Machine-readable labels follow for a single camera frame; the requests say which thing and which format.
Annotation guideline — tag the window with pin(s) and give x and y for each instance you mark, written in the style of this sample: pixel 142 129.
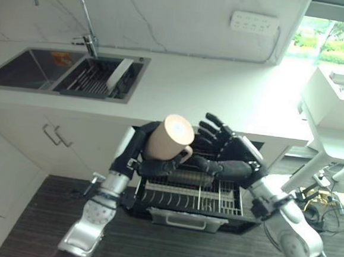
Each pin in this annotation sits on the window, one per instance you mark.
pixel 339 43

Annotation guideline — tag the yellow floor object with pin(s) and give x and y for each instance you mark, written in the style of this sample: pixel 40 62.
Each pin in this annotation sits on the yellow floor object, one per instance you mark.
pixel 318 195

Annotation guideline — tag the stainless double sink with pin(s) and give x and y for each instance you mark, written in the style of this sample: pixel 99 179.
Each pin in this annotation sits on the stainless double sink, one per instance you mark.
pixel 31 66

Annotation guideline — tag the chrome gooseneck faucet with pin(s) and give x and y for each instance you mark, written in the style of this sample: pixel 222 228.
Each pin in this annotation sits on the chrome gooseneck faucet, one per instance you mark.
pixel 92 49

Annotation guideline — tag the beige ceramic mug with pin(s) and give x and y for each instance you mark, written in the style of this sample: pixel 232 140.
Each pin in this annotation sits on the beige ceramic mug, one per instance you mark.
pixel 161 145

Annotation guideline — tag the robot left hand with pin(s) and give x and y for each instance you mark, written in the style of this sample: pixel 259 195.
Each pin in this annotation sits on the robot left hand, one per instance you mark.
pixel 134 149

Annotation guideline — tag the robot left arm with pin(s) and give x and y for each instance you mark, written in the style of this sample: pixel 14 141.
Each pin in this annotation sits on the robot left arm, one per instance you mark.
pixel 97 212

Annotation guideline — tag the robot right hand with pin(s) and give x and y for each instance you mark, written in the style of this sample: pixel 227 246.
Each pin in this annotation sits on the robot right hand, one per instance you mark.
pixel 234 169

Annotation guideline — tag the black sink drain rack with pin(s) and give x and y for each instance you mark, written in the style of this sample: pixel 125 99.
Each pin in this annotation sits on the black sink drain rack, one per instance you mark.
pixel 86 78

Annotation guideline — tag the white kitchen cabinet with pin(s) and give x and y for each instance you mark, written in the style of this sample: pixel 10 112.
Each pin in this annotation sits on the white kitchen cabinet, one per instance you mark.
pixel 79 133

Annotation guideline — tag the white box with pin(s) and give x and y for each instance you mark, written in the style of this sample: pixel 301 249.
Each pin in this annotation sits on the white box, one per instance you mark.
pixel 323 101

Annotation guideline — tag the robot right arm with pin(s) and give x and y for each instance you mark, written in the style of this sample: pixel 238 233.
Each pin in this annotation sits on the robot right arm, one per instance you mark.
pixel 295 233

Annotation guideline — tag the white plate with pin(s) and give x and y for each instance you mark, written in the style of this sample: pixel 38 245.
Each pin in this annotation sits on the white plate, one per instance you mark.
pixel 118 73

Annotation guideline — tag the black dishwasher drawer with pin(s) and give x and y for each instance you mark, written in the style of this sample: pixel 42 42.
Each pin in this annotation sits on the black dishwasher drawer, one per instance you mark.
pixel 251 222

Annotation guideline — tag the orange sink sticker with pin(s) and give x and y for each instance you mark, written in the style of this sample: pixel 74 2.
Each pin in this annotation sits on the orange sink sticker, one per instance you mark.
pixel 61 58

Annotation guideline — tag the white wall power strip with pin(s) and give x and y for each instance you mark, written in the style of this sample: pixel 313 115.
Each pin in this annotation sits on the white wall power strip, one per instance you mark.
pixel 252 21

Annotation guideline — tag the white desk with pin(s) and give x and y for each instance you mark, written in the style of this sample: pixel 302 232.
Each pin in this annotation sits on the white desk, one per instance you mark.
pixel 331 147

